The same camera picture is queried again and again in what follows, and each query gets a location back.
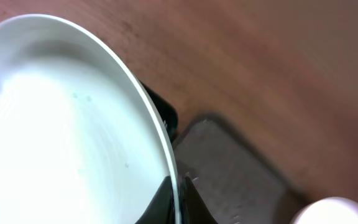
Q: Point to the dark brown serving tray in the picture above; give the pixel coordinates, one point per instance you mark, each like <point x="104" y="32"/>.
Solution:
<point x="236" y="182"/>

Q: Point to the white plate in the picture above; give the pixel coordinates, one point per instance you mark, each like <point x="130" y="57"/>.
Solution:
<point x="331" y="210"/>
<point x="80" y="138"/>

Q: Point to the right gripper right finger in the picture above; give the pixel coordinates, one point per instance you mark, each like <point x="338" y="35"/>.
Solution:
<point x="193" y="209"/>

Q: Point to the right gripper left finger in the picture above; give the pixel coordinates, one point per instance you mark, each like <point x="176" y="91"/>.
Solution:
<point x="161" y="209"/>

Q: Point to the black water tray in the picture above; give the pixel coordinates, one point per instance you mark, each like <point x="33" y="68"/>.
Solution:
<point x="167" y="112"/>

